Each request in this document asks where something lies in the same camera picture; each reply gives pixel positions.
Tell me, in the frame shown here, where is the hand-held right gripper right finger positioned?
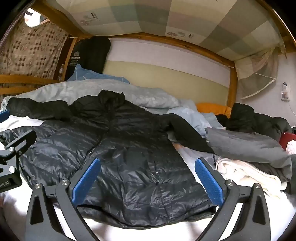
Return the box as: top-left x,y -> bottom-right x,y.
195,157 -> 271,241

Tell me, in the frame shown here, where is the wooden bed frame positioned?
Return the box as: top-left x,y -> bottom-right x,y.
0,0 -> 292,116

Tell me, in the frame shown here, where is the orange pillow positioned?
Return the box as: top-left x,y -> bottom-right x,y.
196,103 -> 232,116

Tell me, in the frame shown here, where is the red box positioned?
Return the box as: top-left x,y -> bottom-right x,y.
279,132 -> 296,151

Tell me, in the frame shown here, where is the blue pillow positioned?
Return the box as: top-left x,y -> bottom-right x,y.
67,64 -> 130,84

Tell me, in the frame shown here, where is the grey garment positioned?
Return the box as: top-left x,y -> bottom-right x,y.
205,127 -> 293,183

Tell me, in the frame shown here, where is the black bag with white print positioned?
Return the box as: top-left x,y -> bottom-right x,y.
69,36 -> 111,73

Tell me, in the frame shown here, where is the brown plaid curtain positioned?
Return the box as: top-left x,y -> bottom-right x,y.
0,20 -> 70,93

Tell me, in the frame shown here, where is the cream folded cloth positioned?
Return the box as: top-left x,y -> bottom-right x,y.
215,156 -> 289,198

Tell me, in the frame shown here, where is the black garment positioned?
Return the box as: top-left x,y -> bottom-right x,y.
217,102 -> 293,142

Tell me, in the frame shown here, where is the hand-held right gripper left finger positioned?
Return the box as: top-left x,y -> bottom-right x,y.
24,158 -> 101,241

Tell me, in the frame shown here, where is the pastel checked canopy cloth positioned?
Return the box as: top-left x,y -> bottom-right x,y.
45,0 -> 287,100

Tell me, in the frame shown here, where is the white cord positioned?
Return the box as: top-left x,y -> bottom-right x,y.
228,65 -> 276,81

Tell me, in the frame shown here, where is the light printed bed sheet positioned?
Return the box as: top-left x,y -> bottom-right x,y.
0,115 -> 296,241

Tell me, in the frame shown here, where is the black puffer jacket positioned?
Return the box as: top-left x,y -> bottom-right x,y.
0,90 -> 219,230

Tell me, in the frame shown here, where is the light blue-grey duvet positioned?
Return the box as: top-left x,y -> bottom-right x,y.
1,79 -> 226,138

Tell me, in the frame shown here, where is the dark cloth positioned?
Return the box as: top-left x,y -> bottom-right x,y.
281,154 -> 296,195

